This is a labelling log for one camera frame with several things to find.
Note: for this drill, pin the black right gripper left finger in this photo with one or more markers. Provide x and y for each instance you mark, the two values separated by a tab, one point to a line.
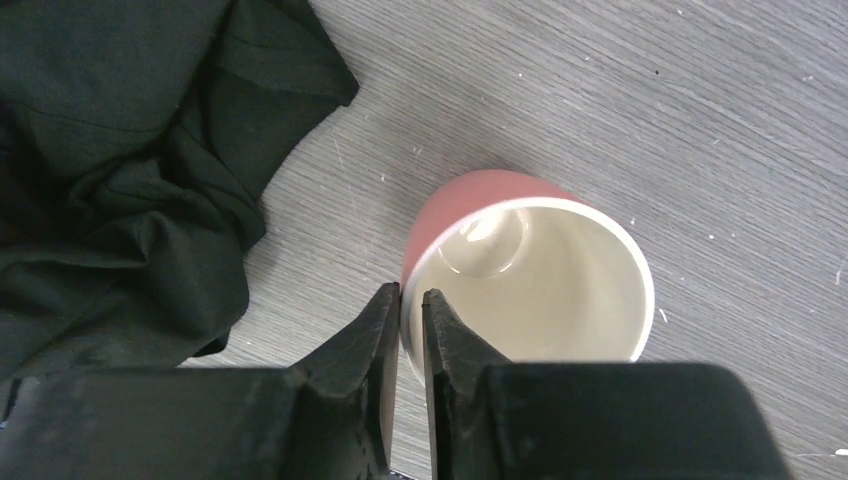
328	416

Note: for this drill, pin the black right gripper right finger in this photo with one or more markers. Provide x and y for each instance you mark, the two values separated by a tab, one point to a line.
491	418

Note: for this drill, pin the pink mug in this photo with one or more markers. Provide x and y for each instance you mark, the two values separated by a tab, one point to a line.
531	269

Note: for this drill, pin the black cloth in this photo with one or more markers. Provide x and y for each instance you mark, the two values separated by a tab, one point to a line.
137	138

